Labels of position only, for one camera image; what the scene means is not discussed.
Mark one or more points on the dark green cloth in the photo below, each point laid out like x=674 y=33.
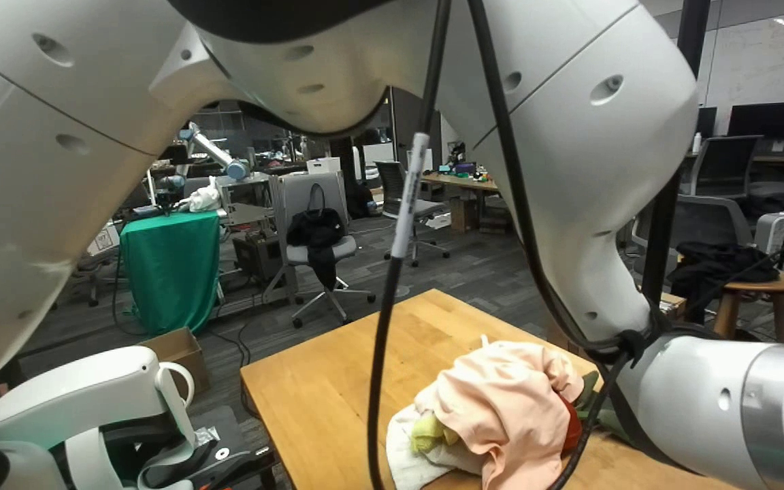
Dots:
x=591 y=385

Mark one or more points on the red orange round object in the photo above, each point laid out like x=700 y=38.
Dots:
x=573 y=428

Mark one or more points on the black garment on stool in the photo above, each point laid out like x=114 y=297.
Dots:
x=705 y=267

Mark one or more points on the white cloth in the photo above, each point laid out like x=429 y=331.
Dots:
x=414 y=471

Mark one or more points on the black vertical pole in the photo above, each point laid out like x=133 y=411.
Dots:
x=663 y=208

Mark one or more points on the green draped table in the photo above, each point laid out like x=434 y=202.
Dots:
x=172 y=271

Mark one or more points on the yellow-green microfiber cloth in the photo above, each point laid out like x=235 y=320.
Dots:
x=429 y=433

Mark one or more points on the round wooden stool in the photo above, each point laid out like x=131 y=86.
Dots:
x=732 y=294

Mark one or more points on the light pink garment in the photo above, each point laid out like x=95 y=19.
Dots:
x=509 y=403

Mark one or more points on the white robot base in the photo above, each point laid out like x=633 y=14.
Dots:
x=121 y=419

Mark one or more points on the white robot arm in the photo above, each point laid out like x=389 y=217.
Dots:
x=580 y=110

